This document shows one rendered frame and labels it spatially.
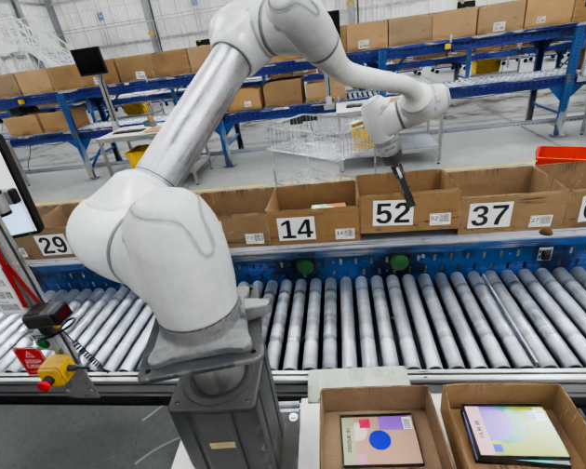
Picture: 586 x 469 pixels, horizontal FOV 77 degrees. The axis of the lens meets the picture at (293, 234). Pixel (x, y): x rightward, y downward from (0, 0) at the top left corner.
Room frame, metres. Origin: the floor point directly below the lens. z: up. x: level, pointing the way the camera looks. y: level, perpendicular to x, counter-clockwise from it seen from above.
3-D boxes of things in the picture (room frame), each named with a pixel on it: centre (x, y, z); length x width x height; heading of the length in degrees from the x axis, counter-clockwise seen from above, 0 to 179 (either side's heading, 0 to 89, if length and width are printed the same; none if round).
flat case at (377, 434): (0.56, -0.14, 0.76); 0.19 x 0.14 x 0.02; 83
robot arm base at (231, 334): (0.56, 0.18, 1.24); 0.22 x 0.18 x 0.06; 93
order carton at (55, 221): (1.71, 1.04, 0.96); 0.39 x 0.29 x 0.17; 80
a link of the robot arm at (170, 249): (0.57, 0.20, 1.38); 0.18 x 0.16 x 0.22; 52
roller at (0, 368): (1.27, 1.12, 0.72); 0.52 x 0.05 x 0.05; 171
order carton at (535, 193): (1.39, -0.88, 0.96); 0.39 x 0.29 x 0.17; 81
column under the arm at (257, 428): (0.56, 0.20, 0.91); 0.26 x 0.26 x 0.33; 83
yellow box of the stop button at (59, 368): (0.87, 0.77, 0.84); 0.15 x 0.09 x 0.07; 81
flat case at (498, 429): (0.52, -0.45, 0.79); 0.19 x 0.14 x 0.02; 81
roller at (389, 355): (1.03, -0.29, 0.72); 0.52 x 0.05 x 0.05; 171
